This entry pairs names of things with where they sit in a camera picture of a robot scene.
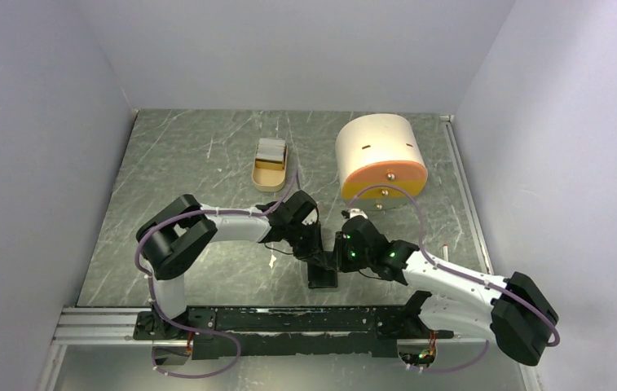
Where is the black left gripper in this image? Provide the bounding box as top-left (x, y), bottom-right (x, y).
top-left (285, 222), bottom-right (328, 270)

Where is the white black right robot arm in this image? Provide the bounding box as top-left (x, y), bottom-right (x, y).
top-left (334, 216), bottom-right (559, 367)

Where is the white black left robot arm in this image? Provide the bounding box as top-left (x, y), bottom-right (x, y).
top-left (135, 191), bottom-right (331, 339)

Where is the beige oval card tray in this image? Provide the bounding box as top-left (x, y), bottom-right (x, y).
top-left (251, 148), bottom-right (288, 192)

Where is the stack of credit cards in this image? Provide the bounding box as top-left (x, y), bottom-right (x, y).
top-left (254, 138), bottom-right (287, 171)

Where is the cream cylindrical drawer box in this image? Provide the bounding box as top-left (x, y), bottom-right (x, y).
top-left (335, 113), bottom-right (428, 211)

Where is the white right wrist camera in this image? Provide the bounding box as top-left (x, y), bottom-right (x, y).
top-left (341, 209), bottom-right (368, 220)

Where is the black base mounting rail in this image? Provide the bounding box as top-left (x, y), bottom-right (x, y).
top-left (132, 305), bottom-right (453, 360)

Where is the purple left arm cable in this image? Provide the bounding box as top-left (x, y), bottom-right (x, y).
top-left (134, 165), bottom-right (304, 379)

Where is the aluminium extrusion rail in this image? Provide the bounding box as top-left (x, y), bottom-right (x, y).
top-left (51, 306), bottom-right (152, 346)
top-left (440, 114), bottom-right (531, 391)

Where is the left aluminium extrusion rail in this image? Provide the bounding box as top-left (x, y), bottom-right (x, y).
top-left (51, 306), bottom-right (152, 346)

